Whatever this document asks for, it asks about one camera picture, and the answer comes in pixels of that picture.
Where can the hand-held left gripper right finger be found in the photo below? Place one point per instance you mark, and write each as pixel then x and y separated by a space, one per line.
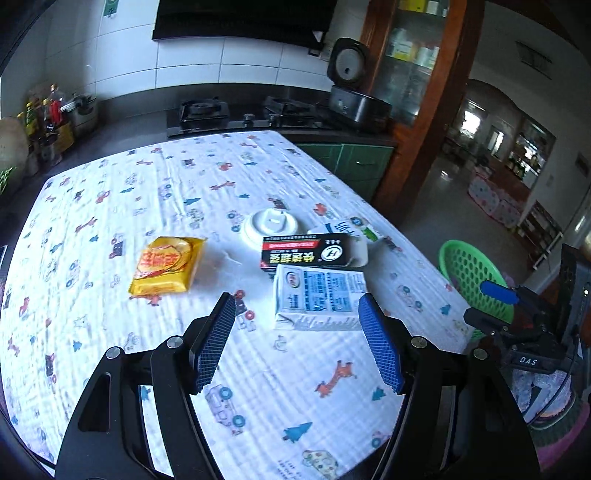
pixel 381 346

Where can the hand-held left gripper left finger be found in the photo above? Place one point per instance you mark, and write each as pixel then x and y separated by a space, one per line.
pixel 214 341

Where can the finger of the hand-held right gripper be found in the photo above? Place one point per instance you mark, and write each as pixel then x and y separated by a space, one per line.
pixel 489 321
pixel 498 290

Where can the green plastic basket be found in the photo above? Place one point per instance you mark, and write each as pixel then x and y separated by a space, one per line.
pixel 461 267

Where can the white milk carton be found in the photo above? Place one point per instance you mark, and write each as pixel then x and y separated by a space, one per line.
pixel 318 295

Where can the yellow snack packet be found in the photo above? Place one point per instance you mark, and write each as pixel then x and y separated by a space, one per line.
pixel 161 267

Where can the green white carton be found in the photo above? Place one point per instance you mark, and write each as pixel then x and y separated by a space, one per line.
pixel 355 228

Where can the black cardboard box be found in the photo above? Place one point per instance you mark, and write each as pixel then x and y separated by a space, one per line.
pixel 300 251

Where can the white plastic cup lid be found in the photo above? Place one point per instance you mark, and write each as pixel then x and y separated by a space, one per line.
pixel 270 226

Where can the low storage shelf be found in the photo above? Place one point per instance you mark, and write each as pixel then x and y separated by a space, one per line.
pixel 547 235

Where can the polka dot play tent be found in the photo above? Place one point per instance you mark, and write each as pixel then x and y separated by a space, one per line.
pixel 489 198

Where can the white printed tablecloth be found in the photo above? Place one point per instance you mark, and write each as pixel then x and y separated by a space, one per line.
pixel 138 207

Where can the green kitchen cabinet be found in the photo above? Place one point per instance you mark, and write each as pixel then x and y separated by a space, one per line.
pixel 360 161

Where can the wooden glass door cabinet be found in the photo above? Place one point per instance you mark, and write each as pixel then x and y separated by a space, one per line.
pixel 436 115

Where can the black gas stove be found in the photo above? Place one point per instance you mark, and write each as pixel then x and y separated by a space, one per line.
pixel 203 113

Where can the black rice cooker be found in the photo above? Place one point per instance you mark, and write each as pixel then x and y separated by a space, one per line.
pixel 355 110

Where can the ceiling vent grille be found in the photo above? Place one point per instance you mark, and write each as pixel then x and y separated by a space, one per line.
pixel 533 57

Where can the metal pot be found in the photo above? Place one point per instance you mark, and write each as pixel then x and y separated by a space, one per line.
pixel 83 115

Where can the group of condiment bottles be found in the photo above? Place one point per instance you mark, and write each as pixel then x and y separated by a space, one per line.
pixel 51 115

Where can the round wooden cutting board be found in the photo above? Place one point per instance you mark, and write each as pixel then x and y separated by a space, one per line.
pixel 11 143

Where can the black range hood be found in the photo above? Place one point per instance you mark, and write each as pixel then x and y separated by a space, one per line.
pixel 240 18

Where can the green wall hook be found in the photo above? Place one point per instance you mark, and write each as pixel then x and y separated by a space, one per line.
pixel 112 7

